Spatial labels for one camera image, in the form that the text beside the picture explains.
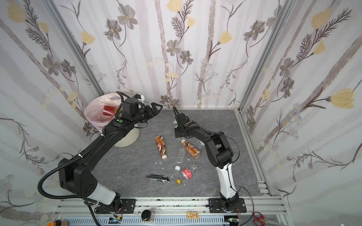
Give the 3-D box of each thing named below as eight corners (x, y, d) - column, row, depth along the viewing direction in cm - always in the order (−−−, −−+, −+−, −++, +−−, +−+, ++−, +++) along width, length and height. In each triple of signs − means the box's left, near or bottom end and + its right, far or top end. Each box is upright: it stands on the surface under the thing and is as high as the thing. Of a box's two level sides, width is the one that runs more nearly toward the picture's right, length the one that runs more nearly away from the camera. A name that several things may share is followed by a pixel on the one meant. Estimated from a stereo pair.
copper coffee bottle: (162, 160, 93) (161, 156, 88) (155, 141, 102) (154, 137, 98) (170, 157, 95) (169, 153, 90) (162, 139, 104) (161, 134, 99)
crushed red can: (187, 181, 84) (187, 178, 80) (182, 174, 87) (182, 170, 82) (192, 177, 85) (192, 174, 81) (187, 170, 88) (187, 167, 84)
